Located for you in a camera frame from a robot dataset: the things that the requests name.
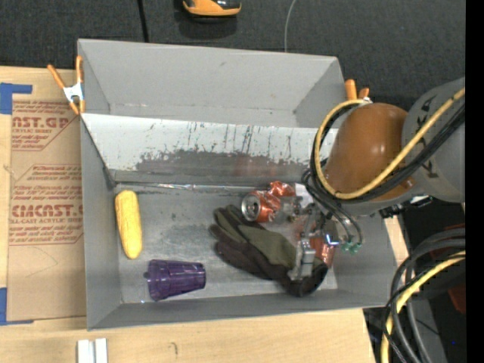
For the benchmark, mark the purple plastic cup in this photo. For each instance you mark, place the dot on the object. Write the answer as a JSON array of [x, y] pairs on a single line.
[[174, 279]]

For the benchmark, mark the black cylinder on white bracket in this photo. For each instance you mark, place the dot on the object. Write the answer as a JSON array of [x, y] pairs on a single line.
[[393, 211]]

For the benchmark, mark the yellow corn cob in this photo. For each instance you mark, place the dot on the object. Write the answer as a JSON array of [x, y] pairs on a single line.
[[129, 225]]

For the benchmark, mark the crushed orange drink can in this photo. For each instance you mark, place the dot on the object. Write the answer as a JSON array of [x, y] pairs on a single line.
[[264, 204]]

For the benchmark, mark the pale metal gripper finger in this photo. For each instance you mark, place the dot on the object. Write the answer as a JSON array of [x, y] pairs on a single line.
[[307, 257]]

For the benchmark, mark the brown cardboard board red print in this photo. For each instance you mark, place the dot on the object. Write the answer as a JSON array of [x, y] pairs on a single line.
[[45, 270]]

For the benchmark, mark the green and brown glove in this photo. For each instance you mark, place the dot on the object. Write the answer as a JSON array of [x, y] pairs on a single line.
[[261, 246]]

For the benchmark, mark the grey metal bin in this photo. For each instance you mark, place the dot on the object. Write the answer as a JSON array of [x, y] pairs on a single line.
[[181, 85]]

